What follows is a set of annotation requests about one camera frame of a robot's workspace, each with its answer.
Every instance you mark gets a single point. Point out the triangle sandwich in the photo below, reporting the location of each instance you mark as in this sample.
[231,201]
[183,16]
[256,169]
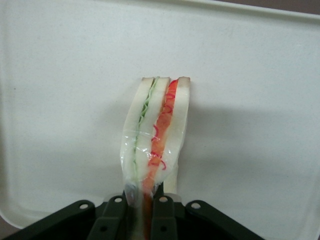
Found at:
[150,130]

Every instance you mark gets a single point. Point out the cream plastic tray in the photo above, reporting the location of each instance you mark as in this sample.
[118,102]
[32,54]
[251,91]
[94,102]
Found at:
[50,100]

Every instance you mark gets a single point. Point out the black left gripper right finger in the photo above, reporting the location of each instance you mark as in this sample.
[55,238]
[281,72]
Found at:
[163,220]

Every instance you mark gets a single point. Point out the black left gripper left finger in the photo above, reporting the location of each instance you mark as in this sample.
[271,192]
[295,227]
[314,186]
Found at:
[113,220]

